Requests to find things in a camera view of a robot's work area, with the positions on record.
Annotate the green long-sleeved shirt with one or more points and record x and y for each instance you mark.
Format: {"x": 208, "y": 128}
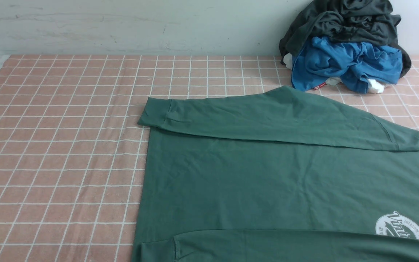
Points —
{"x": 283, "y": 176}

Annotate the blue garment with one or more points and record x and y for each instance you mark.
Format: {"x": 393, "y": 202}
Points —
{"x": 355, "y": 63}

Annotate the pink checkered tablecloth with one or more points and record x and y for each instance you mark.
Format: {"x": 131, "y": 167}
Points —
{"x": 73, "y": 156}

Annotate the dark grey garment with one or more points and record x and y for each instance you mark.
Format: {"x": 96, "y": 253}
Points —
{"x": 346, "y": 21}

